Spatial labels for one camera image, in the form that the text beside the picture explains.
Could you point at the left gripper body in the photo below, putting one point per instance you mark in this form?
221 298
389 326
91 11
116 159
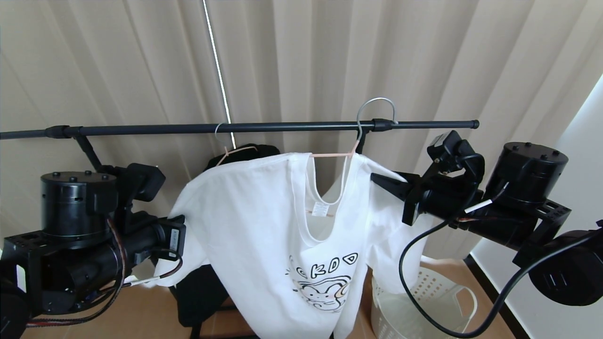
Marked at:
165 240

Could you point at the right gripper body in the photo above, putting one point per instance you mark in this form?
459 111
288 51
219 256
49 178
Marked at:
438 197

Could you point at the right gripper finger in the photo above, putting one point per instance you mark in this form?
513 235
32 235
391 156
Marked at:
391 183

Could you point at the pink clothes hanger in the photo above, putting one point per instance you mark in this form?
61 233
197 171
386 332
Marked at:
226 153
358 132

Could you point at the black shorts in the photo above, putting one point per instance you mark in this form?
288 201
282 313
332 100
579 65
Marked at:
202 292

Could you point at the white garment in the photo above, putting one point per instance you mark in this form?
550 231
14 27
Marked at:
273 235

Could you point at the white laundry basket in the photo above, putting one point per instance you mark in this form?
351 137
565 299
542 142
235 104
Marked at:
424 301

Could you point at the black clothes rack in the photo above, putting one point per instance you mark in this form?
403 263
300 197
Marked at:
282 126

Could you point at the beige curtain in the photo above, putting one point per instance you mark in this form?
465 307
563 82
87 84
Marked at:
377 56

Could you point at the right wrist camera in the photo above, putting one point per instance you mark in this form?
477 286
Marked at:
452 150

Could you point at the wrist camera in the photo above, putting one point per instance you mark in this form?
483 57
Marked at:
452 150
141 181

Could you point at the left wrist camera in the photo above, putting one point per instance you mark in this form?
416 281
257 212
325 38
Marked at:
141 181

